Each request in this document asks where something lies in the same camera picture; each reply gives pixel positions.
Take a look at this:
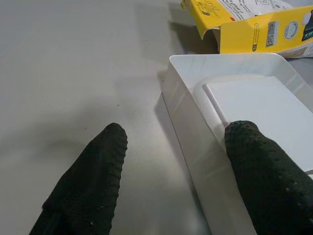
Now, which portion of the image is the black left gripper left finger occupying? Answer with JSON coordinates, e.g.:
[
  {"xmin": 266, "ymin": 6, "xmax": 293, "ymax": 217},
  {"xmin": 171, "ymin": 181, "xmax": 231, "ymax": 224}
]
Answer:
[{"xmin": 28, "ymin": 122, "xmax": 129, "ymax": 235}]

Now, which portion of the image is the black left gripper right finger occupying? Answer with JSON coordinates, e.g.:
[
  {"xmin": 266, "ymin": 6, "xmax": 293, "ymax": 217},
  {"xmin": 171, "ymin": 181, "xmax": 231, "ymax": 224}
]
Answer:
[{"xmin": 224, "ymin": 119, "xmax": 313, "ymax": 235}]

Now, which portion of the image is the white flat box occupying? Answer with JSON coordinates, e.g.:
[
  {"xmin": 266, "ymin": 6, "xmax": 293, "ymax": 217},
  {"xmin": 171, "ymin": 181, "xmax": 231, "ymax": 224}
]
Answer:
[{"xmin": 203, "ymin": 76, "xmax": 313, "ymax": 173}]

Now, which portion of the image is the white plastic tray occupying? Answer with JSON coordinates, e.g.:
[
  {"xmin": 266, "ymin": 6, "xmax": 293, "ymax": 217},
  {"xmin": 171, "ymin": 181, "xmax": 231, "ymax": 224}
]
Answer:
[{"xmin": 160, "ymin": 52, "xmax": 313, "ymax": 235}]

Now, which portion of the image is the yellow cardboard box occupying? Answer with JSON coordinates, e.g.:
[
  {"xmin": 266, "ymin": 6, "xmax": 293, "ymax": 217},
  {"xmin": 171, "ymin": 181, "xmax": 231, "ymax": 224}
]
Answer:
[{"xmin": 180, "ymin": 0, "xmax": 313, "ymax": 55}]

